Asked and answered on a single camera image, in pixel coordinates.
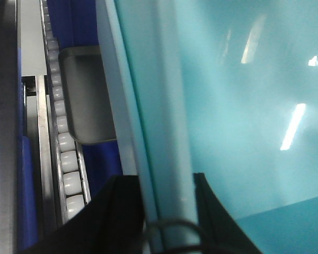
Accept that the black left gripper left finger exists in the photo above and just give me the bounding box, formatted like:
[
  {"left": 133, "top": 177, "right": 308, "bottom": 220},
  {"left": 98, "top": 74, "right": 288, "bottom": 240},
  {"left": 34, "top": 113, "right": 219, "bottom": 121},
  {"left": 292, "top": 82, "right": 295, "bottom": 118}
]
[{"left": 23, "top": 176, "right": 145, "bottom": 253}]

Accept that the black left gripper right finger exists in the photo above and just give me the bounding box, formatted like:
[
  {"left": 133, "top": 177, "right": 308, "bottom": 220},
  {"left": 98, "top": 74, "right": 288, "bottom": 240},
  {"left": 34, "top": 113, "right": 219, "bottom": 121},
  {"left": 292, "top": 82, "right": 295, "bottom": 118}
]
[{"left": 193, "top": 173, "right": 261, "bottom": 253}]

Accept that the light blue plastic bin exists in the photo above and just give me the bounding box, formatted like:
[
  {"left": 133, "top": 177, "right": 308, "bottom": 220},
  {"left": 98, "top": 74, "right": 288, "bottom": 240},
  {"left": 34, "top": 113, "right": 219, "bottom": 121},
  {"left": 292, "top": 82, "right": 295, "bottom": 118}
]
[{"left": 95, "top": 1, "right": 318, "bottom": 253}]

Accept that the white roller conveyor track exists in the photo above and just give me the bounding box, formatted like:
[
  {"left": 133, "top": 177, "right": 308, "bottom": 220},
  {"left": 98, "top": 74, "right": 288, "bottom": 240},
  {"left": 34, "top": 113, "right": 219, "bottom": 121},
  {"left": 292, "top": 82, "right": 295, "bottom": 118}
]
[{"left": 39, "top": 1, "right": 91, "bottom": 224}]

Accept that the dark blue bin far left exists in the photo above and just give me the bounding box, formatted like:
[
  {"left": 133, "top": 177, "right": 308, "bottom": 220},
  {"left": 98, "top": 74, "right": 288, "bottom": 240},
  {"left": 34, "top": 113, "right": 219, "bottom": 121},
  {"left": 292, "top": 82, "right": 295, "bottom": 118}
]
[{"left": 15, "top": 52, "right": 39, "bottom": 253}]

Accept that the grey plastic bin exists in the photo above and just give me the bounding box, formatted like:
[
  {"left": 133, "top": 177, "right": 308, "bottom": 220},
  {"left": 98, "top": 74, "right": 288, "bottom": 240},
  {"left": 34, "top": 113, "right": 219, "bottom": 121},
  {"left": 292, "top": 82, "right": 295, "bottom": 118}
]
[{"left": 58, "top": 46, "right": 116, "bottom": 145}]

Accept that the steel shelf side rail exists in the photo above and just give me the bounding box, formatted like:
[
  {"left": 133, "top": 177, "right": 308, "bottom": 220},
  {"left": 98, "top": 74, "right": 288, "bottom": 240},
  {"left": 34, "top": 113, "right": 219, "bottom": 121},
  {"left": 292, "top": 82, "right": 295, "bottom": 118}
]
[{"left": 0, "top": 1, "right": 19, "bottom": 253}]

